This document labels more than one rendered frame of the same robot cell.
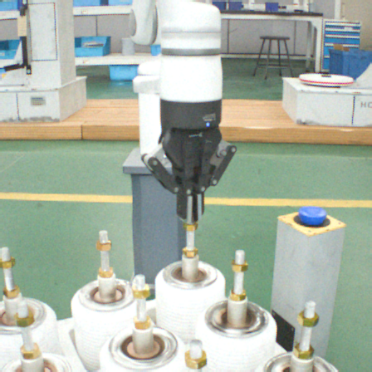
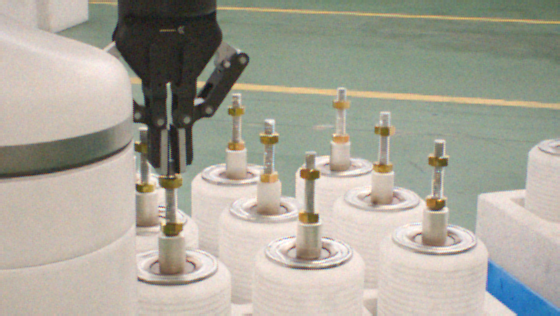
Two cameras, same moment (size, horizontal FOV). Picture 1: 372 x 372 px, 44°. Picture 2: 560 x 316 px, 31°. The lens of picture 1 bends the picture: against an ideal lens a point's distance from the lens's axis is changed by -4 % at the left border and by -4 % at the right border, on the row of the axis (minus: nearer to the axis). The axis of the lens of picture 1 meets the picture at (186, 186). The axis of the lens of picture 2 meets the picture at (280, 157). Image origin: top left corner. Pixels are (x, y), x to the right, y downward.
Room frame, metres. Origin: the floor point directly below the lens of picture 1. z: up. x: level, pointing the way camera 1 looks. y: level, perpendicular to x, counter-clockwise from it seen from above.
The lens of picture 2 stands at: (1.31, 0.20, 0.56)
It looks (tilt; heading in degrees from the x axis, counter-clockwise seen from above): 16 degrees down; 189
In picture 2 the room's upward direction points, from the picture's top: 1 degrees clockwise
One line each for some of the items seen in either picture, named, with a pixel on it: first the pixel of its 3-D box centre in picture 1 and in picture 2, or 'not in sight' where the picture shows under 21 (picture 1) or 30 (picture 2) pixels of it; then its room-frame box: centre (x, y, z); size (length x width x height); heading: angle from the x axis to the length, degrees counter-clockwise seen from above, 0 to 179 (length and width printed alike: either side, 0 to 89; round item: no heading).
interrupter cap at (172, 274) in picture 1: (190, 275); (172, 267); (0.57, -0.01, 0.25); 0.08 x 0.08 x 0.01
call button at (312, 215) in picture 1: (311, 217); not in sight; (0.61, -0.18, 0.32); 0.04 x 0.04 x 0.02
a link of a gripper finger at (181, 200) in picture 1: (177, 199); (193, 131); (0.56, 0.01, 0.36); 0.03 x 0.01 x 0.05; 121
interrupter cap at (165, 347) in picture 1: (143, 347); (268, 209); (0.41, 0.05, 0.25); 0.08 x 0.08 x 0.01
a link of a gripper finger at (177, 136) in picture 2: (186, 208); (177, 149); (0.57, 0.00, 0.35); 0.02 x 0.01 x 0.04; 31
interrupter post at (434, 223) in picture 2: (14, 306); (434, 225); (0.46, 0.20, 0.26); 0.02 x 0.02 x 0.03
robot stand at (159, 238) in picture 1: (162, 221); not in sight; (0.99, 0.05, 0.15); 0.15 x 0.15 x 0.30; 86
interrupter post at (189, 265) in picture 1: (190, 266); (172, 252); (0.57, -0.01, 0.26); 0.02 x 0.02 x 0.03
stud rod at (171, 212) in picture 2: (190, 239); (170, 205); (0.57, -0.01, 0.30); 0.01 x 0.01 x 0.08; 61
